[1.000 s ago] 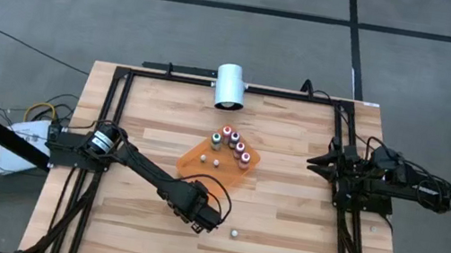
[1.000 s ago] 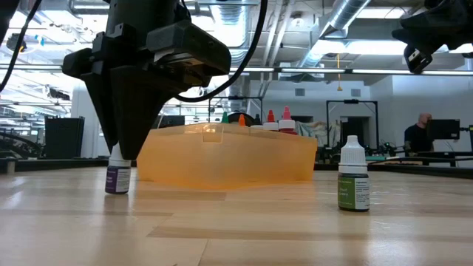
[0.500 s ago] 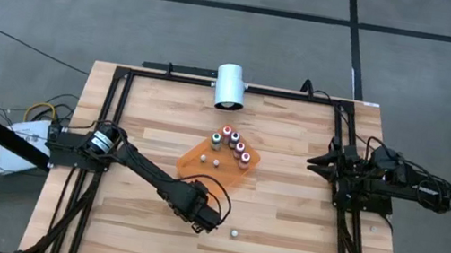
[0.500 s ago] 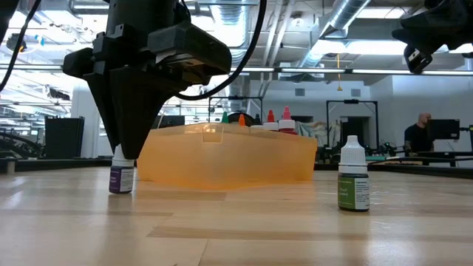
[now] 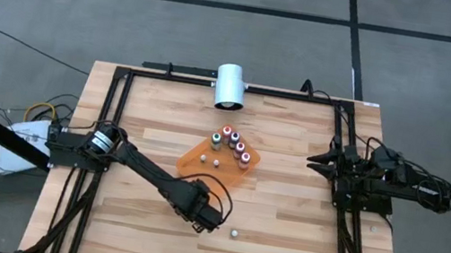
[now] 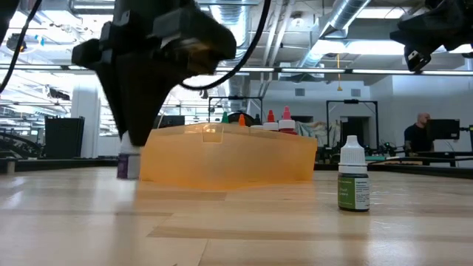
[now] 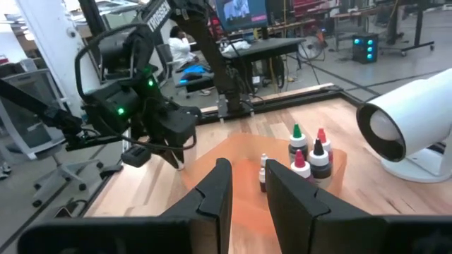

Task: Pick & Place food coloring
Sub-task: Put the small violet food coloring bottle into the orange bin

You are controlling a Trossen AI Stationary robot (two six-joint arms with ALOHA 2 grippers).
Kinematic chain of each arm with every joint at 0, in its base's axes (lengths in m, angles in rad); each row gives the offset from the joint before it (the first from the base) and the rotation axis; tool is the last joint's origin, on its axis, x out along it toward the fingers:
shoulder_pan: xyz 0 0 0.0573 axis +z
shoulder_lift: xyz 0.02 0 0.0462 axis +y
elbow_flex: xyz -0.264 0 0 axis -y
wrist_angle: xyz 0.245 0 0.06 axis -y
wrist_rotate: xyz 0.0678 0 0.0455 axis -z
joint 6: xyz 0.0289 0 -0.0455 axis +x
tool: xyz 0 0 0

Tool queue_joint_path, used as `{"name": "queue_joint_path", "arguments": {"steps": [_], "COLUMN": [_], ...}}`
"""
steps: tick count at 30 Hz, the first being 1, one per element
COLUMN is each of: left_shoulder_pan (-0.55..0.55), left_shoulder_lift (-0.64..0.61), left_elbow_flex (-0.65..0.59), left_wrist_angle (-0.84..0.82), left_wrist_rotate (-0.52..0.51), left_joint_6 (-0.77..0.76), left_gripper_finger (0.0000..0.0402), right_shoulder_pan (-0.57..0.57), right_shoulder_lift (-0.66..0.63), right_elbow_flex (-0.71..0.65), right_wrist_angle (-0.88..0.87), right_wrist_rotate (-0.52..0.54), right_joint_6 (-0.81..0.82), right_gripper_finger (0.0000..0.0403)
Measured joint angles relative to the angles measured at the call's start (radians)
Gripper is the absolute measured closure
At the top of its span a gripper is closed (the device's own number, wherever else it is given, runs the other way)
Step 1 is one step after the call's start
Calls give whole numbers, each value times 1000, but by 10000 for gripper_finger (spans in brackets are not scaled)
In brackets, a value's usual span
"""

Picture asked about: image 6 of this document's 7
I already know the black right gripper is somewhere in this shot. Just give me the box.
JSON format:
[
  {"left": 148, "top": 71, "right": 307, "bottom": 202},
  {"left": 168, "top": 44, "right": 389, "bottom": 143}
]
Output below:
[{"left": 389, "top": 14, "right": 473, "bottom": 52}]

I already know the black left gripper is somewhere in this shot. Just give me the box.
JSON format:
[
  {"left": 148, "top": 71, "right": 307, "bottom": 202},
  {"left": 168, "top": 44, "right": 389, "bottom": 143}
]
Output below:
[{"left": 72, "top": 0, "right": 199, "bottom": 147}]

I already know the small white ball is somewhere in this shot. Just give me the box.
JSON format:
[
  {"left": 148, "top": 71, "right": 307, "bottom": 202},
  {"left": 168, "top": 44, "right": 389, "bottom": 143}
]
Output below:
[
  {"left": 337, "top": 134, "right": 370, "bottom": 213},
  {"left": 117, "top": 131, "right": 142, "bottom": 181}
]

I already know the red-capped food coloring bottle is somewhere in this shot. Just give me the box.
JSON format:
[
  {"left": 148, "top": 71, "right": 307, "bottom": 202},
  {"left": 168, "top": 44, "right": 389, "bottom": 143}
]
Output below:
[{"left": 262, "top": 109, "right": 280, "bottom": 132}]

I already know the pink-capped food coloring bottle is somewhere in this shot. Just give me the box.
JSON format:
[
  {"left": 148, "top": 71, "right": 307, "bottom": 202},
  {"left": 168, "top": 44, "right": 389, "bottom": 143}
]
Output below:
[{"left": 278, "top": 106, "right": 299, "bottom": 136}]

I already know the dark background screen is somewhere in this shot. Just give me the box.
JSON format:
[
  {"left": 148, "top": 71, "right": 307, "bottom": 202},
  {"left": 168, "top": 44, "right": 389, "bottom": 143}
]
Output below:
[{"left": 157, "top": 115, "right": 186, "bottom": 129}]

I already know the black cabinet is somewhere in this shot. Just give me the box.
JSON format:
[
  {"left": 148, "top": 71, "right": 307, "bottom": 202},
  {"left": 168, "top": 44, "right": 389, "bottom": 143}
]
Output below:
[{"left": 44, "top": 115, "right": 86, "bottom": 159}]

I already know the black background monitor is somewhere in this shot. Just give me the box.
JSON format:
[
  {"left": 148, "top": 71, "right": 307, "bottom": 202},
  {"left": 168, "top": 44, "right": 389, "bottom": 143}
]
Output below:
[{"left": 426, "top": 118, "right": 462, "bottom": 141}]

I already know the person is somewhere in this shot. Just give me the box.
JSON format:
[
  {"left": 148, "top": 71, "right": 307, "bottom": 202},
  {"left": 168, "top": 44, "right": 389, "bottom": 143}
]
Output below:
[{"left": 403, "top": 112, "right": 436, "bottom": 154}]

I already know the translucent orange plastic tray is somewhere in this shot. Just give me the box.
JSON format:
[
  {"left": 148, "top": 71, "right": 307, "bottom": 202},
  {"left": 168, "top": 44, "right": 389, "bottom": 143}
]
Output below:
[{"left": 139, "top": 123, "right": 319, "bottom": 191}]

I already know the black background equipment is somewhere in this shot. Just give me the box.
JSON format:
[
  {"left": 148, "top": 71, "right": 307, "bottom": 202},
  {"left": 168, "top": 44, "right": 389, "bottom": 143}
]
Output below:
[{"left": 0, "top": 129, "right": 44, "bottom": 160}]

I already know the long ceiling light strip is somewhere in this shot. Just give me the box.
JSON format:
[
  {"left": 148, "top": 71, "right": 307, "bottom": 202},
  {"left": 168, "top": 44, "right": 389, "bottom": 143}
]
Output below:
[{"left": 0, "top": 65, "right": 473, "bottom": 76}]

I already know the black background workbench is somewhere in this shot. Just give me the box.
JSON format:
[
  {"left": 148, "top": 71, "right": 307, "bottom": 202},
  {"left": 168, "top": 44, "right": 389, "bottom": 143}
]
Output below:
[{"left": 364, "top": 149, "right": 473, "bottom": 166}]

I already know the grey cloth cover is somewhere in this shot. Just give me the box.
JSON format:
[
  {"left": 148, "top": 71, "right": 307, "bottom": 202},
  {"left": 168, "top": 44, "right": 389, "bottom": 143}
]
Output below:
[{"left": 295, "top": 120, "right": 343, "bottom": 149}]

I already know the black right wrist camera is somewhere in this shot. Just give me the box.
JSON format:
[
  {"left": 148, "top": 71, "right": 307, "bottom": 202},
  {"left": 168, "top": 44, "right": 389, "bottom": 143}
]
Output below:
[{"left": 404, "top": 44, "right": 432, "bottom": 73}]

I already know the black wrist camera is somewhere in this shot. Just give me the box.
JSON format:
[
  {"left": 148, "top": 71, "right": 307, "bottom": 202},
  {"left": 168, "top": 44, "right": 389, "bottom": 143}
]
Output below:
[
  {"left": 404, "top": 44, "right": 432, "bottom": 73},
  {"left": 152, "top": 6, "right": 238, "bottom": 77}
]

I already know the silver ceiling duct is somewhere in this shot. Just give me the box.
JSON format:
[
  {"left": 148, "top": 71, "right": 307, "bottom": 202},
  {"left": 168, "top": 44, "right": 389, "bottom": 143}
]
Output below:
[
  {"left": 212, "top": 0, "right": 248, "bottom": 112},
  {"left": 293, "top": 0, "right": 372, "bottom": 69}
]

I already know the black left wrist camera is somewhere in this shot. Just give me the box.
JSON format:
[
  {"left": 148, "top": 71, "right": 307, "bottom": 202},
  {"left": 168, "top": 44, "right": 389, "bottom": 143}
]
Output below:
[{"left": 152, "top": 6, "right": 238, "bottom": 77}]

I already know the black background rig frame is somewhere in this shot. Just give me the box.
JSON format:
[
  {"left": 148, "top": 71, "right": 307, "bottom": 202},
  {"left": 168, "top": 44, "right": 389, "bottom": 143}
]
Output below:
[
  {"left": 208, "top": 95, "right": 265, "bottom": 125},
  {"left": 325, "top": 98, "right": 380, "bottom": 152}
]

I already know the yellow hanging cord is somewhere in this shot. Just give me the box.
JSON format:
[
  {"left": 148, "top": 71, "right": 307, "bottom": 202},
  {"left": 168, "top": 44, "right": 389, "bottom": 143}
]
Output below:
[{"left": 336, "top": 53, "right": 343, "bottom": 92}]

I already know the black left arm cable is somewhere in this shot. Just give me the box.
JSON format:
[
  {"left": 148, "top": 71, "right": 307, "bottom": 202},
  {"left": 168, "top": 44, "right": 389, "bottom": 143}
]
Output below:
[{"left": 0, "top": 0, "right": 42, "bottom": 93}]

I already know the black left wrist camera cable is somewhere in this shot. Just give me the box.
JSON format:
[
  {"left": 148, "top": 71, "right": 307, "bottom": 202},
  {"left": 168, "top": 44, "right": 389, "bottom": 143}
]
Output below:
[{"left": 180, "top": 0, "right": 273, "bottom": 92}]

